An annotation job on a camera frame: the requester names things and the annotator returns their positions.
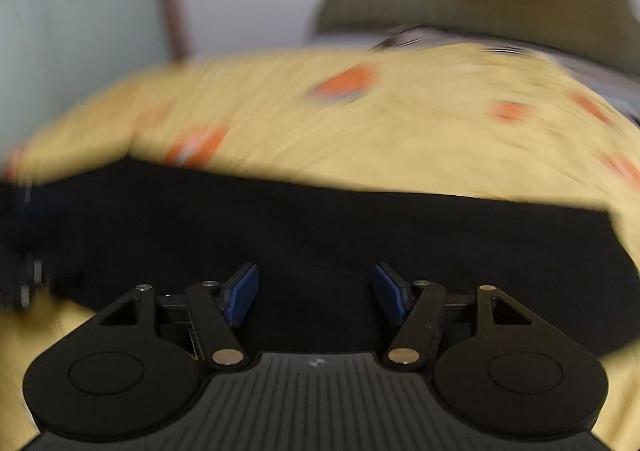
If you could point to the yellow printed blanket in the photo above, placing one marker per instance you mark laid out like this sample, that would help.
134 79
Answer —
350 141

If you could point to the black pants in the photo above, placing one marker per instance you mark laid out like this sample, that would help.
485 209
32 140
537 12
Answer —
300 231

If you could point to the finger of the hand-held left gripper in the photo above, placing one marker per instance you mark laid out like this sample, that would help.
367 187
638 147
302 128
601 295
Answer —
22 256

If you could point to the frosted glass door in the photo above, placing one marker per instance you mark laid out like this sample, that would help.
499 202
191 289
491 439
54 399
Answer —
75 31

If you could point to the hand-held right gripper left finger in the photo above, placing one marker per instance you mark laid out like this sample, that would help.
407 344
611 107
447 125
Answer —
242 293

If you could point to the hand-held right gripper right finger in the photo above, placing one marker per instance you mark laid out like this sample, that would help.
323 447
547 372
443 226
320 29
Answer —
390 293

